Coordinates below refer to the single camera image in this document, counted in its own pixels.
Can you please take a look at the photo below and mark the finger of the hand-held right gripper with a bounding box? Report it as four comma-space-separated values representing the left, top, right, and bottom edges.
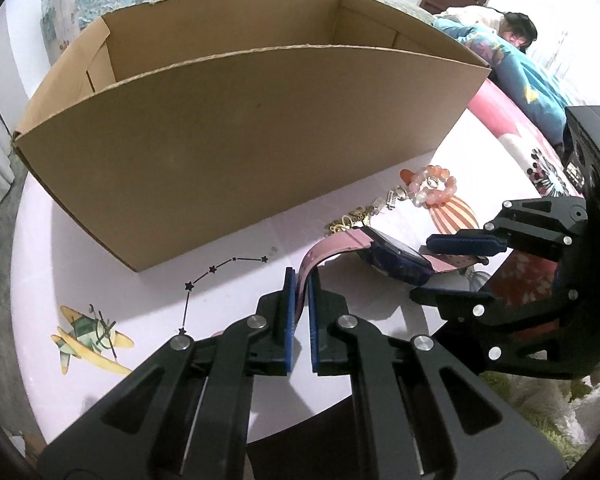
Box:
420, 197, 591, 263
411, 285, 597, 379

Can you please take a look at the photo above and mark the blue patterned quilt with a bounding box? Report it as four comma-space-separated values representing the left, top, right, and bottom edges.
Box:
432, 17, 568, 143

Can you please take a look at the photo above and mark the orange bead bracelet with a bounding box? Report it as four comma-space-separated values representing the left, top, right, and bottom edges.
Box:
407, 164, 460, 208

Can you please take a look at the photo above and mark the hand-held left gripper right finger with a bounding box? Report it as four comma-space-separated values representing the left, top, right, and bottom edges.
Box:
307, 265, 568, 480

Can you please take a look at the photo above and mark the pink strap wristwatch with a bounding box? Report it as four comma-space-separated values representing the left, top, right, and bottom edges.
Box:
300, 226, 491, 291

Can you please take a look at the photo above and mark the gold butterfly brooch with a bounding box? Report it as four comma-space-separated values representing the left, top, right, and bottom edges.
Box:
327, 207, 376, 235

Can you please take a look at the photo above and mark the brown cardboard box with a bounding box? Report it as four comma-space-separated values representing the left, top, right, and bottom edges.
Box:
11, 0, 492, 273

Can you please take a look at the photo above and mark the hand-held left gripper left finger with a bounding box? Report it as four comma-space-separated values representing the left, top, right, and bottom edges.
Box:
37, 266, 297, 480

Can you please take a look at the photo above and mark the pink bedding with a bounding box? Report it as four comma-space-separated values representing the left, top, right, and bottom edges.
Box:
467, 77, 586, 196

